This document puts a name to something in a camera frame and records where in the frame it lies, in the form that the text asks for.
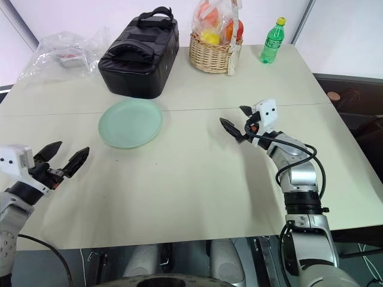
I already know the dark rounded robot torso rim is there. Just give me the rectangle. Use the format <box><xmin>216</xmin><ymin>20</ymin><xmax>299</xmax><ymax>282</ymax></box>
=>
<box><xmin>97</xmin><ymin>272</ymin><xmax>251</xmax><ymax>287</ymax></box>

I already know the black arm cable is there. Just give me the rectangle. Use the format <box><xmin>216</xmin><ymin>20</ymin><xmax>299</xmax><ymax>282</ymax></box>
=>
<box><xmin>244</xmin><ymin>119</ymin><xmax>327</xmax><ymax>200</ymax></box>
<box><xmin>17</xmin><ymin>234</ymin><xmax>73</xmax><ymax>287</ymax></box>

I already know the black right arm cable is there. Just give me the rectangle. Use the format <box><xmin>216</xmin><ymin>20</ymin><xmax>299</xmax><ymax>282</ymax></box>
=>
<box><xmin>244</xmin><ymin>119</ymin><xmax>327</xmax><ymax>200</ymax></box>

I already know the green plastic bottle yellow cap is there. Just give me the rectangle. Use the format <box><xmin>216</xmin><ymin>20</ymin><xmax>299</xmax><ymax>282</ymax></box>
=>
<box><xmin>259</xmin><ymin>16</ymin><xmax>288</xmax><ymax>65</ymax></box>

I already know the thin white floor cable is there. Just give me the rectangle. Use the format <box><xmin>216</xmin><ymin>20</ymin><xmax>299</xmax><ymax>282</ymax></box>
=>
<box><xmin>357</xmin><ymin>241</ymin><xmax>383</xmax><ymax>287</ymax></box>

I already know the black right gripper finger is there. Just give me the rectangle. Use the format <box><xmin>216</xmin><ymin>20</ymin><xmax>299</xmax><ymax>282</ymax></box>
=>
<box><xmin>219</xmin><ymin>117</ymin><xmax>250</xmax><ymax>145</ymax></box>
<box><xmin>239</xmin><ymin>105</ymin><xmax>256</xmax><ymax>118</ymax></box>

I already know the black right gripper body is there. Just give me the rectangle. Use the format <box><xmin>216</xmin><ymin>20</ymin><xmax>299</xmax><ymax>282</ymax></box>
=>
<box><xmin>242</xmin><ymin>111</ymin><xmax>263</xmax><ymax>142</ymax></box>

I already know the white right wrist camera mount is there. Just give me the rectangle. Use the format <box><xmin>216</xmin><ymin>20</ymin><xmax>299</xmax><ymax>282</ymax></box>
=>
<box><xmin>250</xmin><ymin>97</ymin><xmax>278</xmax><ymax>149</ymax></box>

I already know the woven wicker basket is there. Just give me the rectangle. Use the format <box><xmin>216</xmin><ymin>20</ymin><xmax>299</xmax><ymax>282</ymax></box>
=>
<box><xmin>189</xmin><ymin>32</ymin><xmax>244</xmax><ymax>75</ymax></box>

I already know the pink orange peach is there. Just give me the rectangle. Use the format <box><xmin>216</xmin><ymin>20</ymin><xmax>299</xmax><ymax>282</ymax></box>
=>
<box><xmin>196</xmin><ymin>2</ymin><xmax>223</xmax><ymax>29</ymax></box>

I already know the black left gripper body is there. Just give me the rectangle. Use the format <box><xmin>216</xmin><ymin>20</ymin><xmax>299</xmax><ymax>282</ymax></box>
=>
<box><xmin>28</xmin><ymin>162</ymin><xmax>68</xmax><ymax>191</ymax></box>

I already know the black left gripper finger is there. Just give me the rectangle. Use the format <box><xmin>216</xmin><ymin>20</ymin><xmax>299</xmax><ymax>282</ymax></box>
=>
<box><xmin>33</xmin><ymin>141</ymin><xmax>63</xmax><ymax>165</ymax></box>
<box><xmin>62</xmin><ymin>146</ymin><xmax>90</xmax><ymax>179</ymax></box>

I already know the clear plastic fruit bag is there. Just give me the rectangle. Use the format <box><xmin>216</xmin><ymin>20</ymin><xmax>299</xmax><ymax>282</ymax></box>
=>
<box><xmin>191</xmin><ymin>0</ymin><xmax>245</xmax><ymax>46</ymax></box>

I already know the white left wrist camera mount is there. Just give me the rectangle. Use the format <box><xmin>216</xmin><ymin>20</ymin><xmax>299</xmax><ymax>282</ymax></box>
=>
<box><xmin>0</xmin><ymin>144</ymin><xmax>52</xmax><ymax>195</ymax></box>

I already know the white ribbon strip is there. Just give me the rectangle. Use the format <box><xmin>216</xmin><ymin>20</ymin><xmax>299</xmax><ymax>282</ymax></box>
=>
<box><xmin>227</xmin><ymin>0</ymin><xmax>244</xmax><ymax>77</ymax></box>

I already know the grey aluminium frame post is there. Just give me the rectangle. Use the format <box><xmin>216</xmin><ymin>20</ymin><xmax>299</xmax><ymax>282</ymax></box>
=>
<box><xmin>0</xmin><ymin>0</ymin><xmax>40</xmax><ymax>52</ymax></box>
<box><xmin>291</xmin><ymin>0</ymin><xmax>317</xmax><ymax>45</ymax></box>

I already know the yellow lemon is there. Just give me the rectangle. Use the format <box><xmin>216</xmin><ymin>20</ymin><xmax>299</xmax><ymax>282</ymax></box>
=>
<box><xmin>200</xmin><ymin>29</ymin><xmax>221</xmax><ymax>46</ymax></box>

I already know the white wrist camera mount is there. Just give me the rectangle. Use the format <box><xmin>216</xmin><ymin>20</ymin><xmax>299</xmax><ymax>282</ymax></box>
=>
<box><xmin>0</xmin><ymin>144</ymin><xmax>52</xmax><ymax>195</ymax></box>
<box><xmin>250</xmin><ymin>97</ymin><xmax>278</xmax><ymax>149</ymax></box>

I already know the crumpled clear plastic bag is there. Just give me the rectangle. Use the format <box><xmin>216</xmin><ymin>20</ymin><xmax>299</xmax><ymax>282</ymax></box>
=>
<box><xmin>19</xmin><ymin>27</ymin><xmax>112</xmax><ymax>84</ymax></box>

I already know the pale green round plate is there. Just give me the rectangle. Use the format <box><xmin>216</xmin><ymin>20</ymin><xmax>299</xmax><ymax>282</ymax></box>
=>
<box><xmin>98</xmin><ymin>99</ymin><xmax>164</xmax><ymax>149</ymax></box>

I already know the small grey red box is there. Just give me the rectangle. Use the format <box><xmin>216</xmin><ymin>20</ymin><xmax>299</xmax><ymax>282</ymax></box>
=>
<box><xmin>57</xmin><ymin>51</ymin><xmax>84</xmax><ymax>69</ymax></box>

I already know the dark side table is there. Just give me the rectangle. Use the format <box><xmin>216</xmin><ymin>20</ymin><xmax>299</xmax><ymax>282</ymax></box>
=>
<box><xmin>312</xmin><ymin>72</ymin><xmax>383</xmax><ymax>240</ymax></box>

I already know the silver robot leg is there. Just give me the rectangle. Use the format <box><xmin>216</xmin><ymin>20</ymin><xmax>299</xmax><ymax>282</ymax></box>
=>
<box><xmin>208</xmin><ymin>238</ymin><xmax>245</xmax><ymax>285</ymax></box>

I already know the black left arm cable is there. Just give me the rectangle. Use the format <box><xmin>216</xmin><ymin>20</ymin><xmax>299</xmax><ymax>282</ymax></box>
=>
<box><xmin>17</xmin><ymin>234</ymin><xmax>73</xmax><ymax>287</ymax></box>

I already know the black padded carry bag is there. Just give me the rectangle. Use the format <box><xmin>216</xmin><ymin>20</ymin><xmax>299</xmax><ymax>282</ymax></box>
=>
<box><xmin>98</xmin><ymin>6</ymin><xmax>181</xmax><ymax>100</ymax></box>

